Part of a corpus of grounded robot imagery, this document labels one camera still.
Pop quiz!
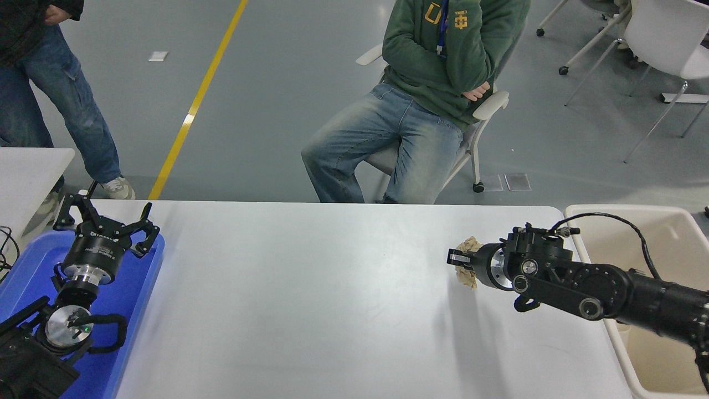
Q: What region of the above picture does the white chair with armrests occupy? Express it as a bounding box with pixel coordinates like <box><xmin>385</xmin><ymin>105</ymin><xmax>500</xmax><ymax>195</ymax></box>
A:
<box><xmin>356</xmin><ymin>16</ymin><xmax>526</xmax><ymax>203</ymax></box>

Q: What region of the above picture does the white table foot bar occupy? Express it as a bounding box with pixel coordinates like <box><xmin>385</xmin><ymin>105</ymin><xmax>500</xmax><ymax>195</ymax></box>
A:
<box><xmin>662</xmin><ymin>93</ymin><xmax>709</xmax><ymax>106</ymax></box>

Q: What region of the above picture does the white side table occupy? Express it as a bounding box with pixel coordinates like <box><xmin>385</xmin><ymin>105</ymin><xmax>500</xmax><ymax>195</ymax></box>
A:
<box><xmin>0</xmin><ymin>147</ymin><xmax>76</xmax><ymax>244</ymax></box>

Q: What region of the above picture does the standing person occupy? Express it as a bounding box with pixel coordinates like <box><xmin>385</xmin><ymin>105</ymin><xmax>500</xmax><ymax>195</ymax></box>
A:
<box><xmin>0</xmin><ymin>0</ymin><xmax>136</xmax><ymax>200</ymax></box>

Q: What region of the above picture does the large pale plastic bin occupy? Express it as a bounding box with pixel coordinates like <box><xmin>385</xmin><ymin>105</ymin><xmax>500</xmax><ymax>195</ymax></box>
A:
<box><xmin>564</xmin><ymin>204</ymin><xmax>709</xmax><ymax>399</ymax></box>

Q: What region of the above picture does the seated person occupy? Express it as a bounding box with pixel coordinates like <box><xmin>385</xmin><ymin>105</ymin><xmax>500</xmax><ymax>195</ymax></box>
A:
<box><xmin>302</xmin><ymin>0</ymin><xmax>531</xmax><ymax>204</ymax></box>

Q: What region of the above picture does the white shell chair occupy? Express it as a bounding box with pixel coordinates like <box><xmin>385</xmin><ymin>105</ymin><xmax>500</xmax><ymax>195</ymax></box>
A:
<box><xmin>565</xmin><ymin>0</ymin><xmax>709</xmax><ymax>164</ymax></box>

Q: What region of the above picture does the seated person's right hand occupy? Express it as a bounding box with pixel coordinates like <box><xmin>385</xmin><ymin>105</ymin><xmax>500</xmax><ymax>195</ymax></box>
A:
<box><xmin>464</xmin><ymin>79</ymin><xmax>495</xmax><ymax>101</ymax></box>

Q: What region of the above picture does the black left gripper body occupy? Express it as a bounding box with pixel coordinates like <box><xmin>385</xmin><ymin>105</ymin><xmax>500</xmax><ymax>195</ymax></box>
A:
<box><xmin>62</xmin><ymin>222</ymin><xmax>131</xmax><ymax>277</ymax></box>

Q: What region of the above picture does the office chair with casters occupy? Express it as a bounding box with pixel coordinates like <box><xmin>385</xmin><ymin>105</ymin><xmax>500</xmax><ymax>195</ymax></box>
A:
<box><xmin>536</xmin><ymin>0</ymin><xmax>649</xmax><ymax>77</ymax></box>

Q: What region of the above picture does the blue plastic tray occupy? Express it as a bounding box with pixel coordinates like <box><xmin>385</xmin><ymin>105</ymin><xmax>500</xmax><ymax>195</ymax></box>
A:
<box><xmin>0</xmin><ymin>230</ymin><xmax>166</xmax><ymax>399</ymax></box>

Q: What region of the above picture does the black cable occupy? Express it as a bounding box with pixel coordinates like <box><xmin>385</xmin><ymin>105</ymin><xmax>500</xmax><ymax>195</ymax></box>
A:
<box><xmin>0</xmin><ymin>224</ymin><xmax>22</xmax><ymax>284</ymax></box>

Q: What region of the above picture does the standing person's hand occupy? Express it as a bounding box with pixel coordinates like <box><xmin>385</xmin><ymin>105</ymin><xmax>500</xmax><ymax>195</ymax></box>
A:
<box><xmin>43</xmin><ymin>4</ymin><xmax>71</xmax><ymax>27</ymax></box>

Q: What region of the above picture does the tan paper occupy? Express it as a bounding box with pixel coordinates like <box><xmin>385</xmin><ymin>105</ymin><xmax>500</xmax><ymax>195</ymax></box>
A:
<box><xmin>454</xmin><ymin>236</ymin><xmax>482</xmax><ymax>291</ymax></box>

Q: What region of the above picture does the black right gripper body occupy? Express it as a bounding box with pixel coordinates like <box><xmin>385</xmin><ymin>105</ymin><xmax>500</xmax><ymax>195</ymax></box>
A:
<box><xmin>472</xmin><ymin>243</ymin><xmax>505</xmax><ymax>289</ymax></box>

